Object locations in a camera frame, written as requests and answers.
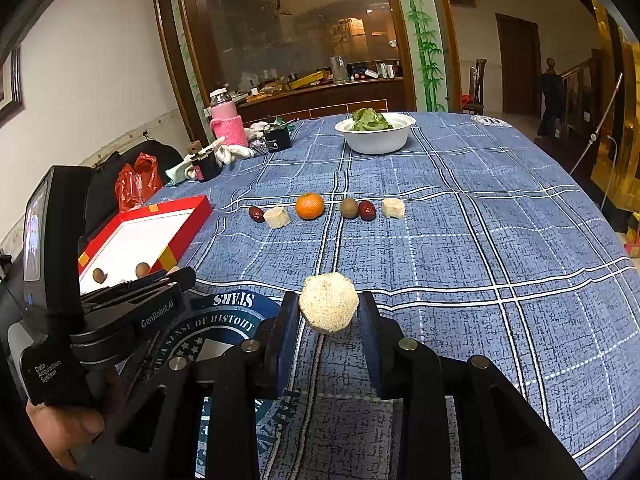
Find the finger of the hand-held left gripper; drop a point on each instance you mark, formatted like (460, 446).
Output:
(125, 292)
(184, 276)

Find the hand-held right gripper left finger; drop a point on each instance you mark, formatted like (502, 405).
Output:
(285, 340)

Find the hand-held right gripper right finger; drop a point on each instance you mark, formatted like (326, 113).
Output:
(372, 345)

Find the red cardboard box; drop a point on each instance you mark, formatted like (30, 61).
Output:
(145, 240)

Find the red date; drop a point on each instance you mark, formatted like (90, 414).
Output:
(367, 210)
(256, 213)

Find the beige pastry piece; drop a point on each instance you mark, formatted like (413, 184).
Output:
(393, 207)
(276, 217)

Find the small orange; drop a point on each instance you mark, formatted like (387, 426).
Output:
(309, 206)

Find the person's left hand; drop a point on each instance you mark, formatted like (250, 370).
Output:
(60, 435)

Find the black leather sofa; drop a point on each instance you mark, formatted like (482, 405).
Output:
(102, 200)

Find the pale green cloth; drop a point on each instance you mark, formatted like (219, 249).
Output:
(177, 172)

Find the red plastic bag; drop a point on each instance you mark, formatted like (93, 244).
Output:
(132, 185)

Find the dark jar with wooden stopper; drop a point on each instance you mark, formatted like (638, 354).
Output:
(207, 167)

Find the white work glove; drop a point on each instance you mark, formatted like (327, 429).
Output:
(235, 152)

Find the pink sleeved bottle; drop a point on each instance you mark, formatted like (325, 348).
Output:
(227, 127)

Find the white crumpled cloth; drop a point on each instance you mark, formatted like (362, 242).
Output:
(257, 130)

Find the black jar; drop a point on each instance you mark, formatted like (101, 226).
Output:
(276, 141)

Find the white bowl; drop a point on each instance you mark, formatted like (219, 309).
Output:
(375, 142)

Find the green lettuce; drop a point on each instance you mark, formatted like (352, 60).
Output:
(370, 120)

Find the wooden glass partition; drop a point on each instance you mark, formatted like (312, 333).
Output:
(325, 97)

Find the yellow flat box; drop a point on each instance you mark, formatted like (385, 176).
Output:
(310, 79)

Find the glass pitcher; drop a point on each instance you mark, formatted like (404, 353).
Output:
(339, 70)

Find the wooden chair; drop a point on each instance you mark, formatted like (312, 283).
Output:
(477, 85)

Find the bamboo painted panel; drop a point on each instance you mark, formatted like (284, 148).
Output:
(422, 50)

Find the brown wooden door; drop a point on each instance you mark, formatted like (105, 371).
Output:
(520, 65)

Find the metal pole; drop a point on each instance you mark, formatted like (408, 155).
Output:
(602, 115)

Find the wooden stair railing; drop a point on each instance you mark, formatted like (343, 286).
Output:
(580, 80)

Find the framed wall picture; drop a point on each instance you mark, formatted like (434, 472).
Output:
(10, 90)

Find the dark figure on post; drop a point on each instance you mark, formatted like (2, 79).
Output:
(550, 95)

